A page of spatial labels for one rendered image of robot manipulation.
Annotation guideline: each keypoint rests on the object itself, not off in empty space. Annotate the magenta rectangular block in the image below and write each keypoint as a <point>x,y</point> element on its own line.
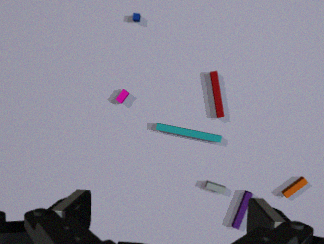
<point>122,96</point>

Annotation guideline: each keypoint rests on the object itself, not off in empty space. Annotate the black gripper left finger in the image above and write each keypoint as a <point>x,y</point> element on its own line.
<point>55,225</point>

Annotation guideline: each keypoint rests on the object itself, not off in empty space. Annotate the small blue block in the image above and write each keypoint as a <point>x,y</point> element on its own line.
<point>136,17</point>

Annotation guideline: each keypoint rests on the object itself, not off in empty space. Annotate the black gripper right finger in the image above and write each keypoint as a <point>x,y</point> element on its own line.
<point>260,213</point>

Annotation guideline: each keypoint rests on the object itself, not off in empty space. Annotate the orange rectangular bar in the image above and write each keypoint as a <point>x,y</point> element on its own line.
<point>294,187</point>

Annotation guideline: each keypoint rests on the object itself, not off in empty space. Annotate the dark red rod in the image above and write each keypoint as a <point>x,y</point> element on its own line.
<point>216,94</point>

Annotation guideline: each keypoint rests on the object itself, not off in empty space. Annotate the purple rod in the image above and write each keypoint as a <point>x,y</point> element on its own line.
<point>241,210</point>

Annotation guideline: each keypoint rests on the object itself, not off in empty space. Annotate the turquoise rod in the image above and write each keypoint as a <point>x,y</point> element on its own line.
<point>189,132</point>

